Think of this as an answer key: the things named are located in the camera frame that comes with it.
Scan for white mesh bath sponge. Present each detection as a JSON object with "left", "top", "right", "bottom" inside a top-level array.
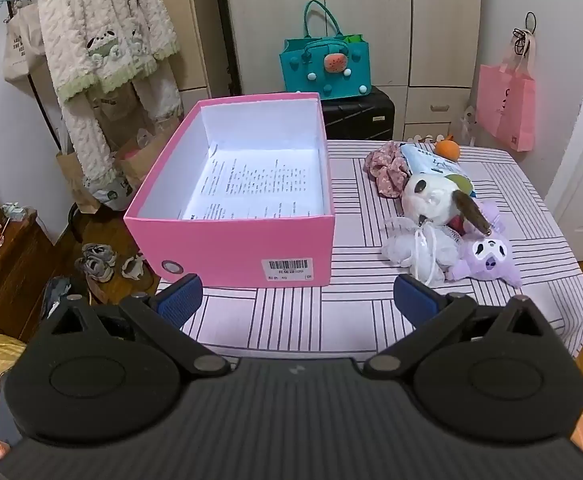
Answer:
[{"left": 381, "top": 217, "right": 461, "bottom": 287}]

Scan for purple plush toy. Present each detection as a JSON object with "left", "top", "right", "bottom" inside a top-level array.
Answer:
[{"left": 445, "top": 200, "right": 523, "bottom": 287}]

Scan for white brown plush dog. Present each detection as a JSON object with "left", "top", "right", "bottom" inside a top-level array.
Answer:
[{"left": 401, "top": 174, "right": 491, "bottom": 235}]

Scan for blue wet wipes pack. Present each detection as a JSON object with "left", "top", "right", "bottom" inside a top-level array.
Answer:
[{"left": 400, "top": 143, "right": 476, "bottom": 197}]

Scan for pink floral scrunchie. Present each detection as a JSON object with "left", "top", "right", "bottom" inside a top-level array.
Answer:
[{"left": 363, "top": 141, "right": 409, "bottom": 198}]

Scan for orange makeup sponge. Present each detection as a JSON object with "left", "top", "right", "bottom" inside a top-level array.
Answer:
[{"left": 435, "top": 134, "right": 461, "bottom": 162}]

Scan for striped pink tablecloth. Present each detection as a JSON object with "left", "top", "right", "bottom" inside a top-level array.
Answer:
[{"left": 183, "top": 140, "right": 583, "bottom": 361}]

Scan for grey sandals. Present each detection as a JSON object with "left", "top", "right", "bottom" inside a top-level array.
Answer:
[{"left": 76, "top": 243, "right": 146, "bottom": 283}]

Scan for pink cardboard box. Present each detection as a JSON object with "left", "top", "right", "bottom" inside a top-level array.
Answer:
[{"left": 124, "top": 92, "right": 335, "bottom": 288}]

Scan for printed paper sheet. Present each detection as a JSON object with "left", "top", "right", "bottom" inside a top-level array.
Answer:
[{"left": 180, "top": 148, "right": 327, "bottom": 220}]

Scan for wooden side cabinet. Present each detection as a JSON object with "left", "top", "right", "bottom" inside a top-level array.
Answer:
[{"left": 0, "top": 207, "right": 57, "bottom": 341}]

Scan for black suitcase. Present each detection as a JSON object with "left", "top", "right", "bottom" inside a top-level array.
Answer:
[{"left": 322, "top": 87, "right": 395, "bottom": 141}]

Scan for pink paper bag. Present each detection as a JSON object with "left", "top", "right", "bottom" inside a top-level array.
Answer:
[{"left": 476, "top": 28, "right": 537, "bottom": 153}]

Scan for teal felt handbag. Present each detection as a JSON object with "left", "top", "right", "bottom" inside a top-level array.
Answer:
[{"left": 280, "top": 0, "right": 372, "bottom": 100}]

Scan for canvas tote bag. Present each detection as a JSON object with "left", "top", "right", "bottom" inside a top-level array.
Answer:
[{"left": 2, "top": 0, "right": 45, "bottom": 84}]

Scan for cream fleece jacket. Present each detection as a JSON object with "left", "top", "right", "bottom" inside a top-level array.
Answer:
[{"left": 38, "top": 0, "right": 183, "bottom": 190}]

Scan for beige wardrobe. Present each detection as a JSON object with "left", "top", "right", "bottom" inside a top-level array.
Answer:
[{"left": 146, "top": 0, "right": 483, "bottom": 142}]

